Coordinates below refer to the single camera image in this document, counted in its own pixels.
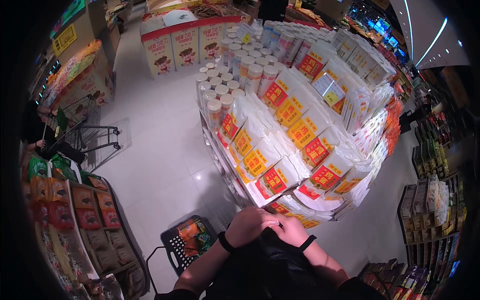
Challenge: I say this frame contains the person's right hand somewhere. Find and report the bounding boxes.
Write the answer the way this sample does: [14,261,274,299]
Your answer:
[268,214,310,248]

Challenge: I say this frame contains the person's left hand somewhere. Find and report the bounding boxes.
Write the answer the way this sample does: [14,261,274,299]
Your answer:
[224,206,283,249]

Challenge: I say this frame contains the person's right fingers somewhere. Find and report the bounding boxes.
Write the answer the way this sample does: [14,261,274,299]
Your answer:
[268,214,291,242]

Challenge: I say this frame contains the person's left fingers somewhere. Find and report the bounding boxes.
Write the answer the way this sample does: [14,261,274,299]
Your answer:
[259,212,283,230]

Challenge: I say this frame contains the black wrist band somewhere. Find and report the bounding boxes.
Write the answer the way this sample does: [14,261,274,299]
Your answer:
[298,235,317,253]
[218,231,235,253]

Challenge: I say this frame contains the person's body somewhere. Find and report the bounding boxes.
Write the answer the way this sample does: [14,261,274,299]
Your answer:
[154,227,387,300]

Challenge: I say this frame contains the green snack packet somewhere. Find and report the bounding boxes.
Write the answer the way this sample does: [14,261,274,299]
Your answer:
[194,230,213,251]

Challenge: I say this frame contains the orange snack packet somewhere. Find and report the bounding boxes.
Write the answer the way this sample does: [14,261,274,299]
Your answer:
[178,221,200,242]

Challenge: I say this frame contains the black plastic shopping basket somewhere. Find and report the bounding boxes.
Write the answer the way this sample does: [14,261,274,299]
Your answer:
[146,215,219,294]

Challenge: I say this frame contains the full shop shelf of white packets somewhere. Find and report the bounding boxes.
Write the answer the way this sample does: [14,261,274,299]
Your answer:
[194,19,403,230]

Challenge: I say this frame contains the full shop shelf of boxed goods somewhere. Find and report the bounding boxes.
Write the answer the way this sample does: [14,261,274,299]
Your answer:
[358,109,471,300]

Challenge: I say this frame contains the full shop shelf of snack bags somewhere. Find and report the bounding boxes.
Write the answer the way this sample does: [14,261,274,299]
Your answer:
[22,155,151,300]

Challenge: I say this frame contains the red display stand with cartoon cartons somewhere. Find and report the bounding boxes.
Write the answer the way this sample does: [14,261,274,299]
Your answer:
[139,0,253,80]

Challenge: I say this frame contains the metal shopping cart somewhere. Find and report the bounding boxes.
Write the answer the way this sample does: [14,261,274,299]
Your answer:
[44,94,122,163]

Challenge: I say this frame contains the candy display bin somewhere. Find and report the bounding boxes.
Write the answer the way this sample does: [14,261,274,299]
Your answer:
[40,39,116,110]

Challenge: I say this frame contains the yellow wall sign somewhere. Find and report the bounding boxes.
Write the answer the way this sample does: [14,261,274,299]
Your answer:
[52,24,78,58]

